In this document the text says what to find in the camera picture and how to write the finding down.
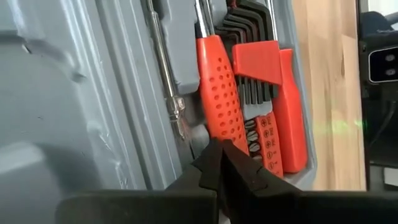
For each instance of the thin metal precision screwdriver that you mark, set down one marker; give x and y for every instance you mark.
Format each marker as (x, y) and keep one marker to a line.
(161, 62)

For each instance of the orange bit holder with bits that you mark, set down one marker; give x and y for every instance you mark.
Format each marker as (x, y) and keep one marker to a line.
(270, 146)

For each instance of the black depth camera box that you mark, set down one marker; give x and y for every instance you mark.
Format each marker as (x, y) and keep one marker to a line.
(384, 65)

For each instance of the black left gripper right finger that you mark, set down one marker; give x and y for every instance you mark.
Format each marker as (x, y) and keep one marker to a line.
(242, 180)

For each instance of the black aluminium table frame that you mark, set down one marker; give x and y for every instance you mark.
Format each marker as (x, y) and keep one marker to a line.
(362, 124)

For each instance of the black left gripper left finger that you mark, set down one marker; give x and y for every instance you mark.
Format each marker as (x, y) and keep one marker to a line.
(208, 174)

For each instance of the grey plastic tool case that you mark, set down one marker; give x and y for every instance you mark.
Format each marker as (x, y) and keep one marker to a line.
(77, 93)

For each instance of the hex key set red holder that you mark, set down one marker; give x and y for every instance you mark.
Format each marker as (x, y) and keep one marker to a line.
(258, 62)

